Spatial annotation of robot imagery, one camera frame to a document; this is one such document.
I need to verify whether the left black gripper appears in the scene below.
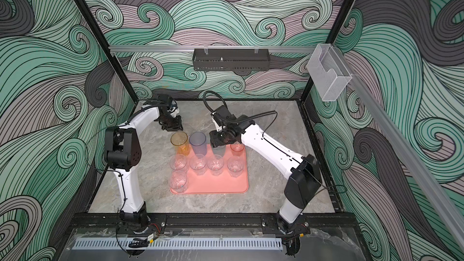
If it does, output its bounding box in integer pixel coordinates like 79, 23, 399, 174
159, 114, 185, 132

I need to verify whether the pink short cup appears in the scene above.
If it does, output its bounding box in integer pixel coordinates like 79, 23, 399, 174
230, 142, 245, 157

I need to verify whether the yellow plastic cup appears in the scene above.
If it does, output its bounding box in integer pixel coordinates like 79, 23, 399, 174
170, 131, 190, 156

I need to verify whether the blue plastic cup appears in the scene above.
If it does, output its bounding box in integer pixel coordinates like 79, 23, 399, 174
189, 132, 207, 155

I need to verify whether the pink tray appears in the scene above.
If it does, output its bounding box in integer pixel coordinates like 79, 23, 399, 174
170, 144, 248, 195

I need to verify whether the clear glass front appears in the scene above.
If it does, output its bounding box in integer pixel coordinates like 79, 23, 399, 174
189, 154, 208, 176

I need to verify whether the green plastic cup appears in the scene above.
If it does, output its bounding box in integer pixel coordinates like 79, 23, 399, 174
211, 146, 227, 157

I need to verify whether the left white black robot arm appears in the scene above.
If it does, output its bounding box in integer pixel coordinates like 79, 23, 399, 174
104, 94, 183, 232

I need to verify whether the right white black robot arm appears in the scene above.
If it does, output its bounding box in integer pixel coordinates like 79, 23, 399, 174
209, 124, 323, 226

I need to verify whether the small clear faceted glass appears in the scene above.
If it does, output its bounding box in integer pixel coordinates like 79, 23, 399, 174
169, 171, 188, 193

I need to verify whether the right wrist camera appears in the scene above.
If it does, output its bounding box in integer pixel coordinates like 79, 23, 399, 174
211, 105, 237, 131

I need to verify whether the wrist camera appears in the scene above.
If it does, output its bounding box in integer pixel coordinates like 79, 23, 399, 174
211, 105, 237, 131
158, 94, 180, 117

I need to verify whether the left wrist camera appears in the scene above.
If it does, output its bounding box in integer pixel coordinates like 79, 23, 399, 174
158, 94, 180, 117

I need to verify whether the black perforated wall shelf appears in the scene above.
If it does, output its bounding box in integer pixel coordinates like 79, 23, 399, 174
192, 48, 271, 73

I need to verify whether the aluminium rail back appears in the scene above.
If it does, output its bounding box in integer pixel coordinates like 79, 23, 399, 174
109, 45, 315, 54

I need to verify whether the aluminium rail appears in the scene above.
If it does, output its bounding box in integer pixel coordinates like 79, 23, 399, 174
350, 74, 464, 249
109, 45, 315, 54

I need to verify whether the clear acrylic wall holder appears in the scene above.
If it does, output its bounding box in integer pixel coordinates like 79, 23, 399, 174
306, 43, 352, 102

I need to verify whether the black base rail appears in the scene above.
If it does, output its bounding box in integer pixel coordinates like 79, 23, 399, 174
70, 213, 356, 228

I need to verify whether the white slotted cable duct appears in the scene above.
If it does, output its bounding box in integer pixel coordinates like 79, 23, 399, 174
71, 238, 283, 251

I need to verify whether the aluminium rail right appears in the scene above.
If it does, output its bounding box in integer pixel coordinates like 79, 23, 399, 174
350, 74, 464, 249

